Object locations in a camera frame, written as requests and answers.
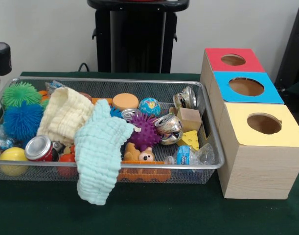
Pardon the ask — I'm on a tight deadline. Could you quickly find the orange plush toy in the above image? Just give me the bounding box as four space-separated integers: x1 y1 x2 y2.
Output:
124 142 155 162

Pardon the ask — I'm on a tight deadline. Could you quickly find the wooden box with three holes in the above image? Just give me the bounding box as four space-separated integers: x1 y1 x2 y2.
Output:
199 47 299 199

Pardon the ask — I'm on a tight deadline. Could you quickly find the shallow wire mesh bin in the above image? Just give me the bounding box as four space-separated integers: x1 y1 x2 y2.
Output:
0 76 225 185

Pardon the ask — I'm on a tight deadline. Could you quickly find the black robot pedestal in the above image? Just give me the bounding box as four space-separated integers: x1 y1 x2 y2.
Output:
87 0 190 73

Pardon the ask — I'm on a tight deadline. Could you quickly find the blue spiky rubber ball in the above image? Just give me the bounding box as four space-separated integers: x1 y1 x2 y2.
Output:
2 100 44 142

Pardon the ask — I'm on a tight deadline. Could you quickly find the purple spiky monster toy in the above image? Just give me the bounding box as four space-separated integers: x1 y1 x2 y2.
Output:
128 113 162 152

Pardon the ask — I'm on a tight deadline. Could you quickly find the crushed red soda can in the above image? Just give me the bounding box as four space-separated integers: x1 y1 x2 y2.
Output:
24 135 60 163

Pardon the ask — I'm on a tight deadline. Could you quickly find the dark green tablecloth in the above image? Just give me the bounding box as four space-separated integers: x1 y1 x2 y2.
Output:
0 71 299 235

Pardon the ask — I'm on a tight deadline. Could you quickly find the cream waffle cloth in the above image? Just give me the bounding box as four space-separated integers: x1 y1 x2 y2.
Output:
36 87 95 146

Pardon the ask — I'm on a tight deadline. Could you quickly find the crushed bottle with blue label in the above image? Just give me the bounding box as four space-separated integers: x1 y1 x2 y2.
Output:
164 143 216 166

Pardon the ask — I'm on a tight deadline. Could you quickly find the yellow tennis ball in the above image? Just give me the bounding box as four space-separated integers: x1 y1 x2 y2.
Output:
0 146 29 177

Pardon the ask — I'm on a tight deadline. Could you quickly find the printed silver drink can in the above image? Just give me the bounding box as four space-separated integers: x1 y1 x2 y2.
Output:
155 112 184 145

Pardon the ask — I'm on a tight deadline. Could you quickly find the mint green waffle cloth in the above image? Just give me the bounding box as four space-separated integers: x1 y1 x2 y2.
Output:
74 99 136 206

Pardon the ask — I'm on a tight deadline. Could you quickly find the green spiky rubber ball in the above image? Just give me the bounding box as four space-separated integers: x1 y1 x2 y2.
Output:
1 82 42 108

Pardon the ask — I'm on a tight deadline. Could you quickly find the black stand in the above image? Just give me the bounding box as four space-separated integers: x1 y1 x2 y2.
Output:
274 3 299 86

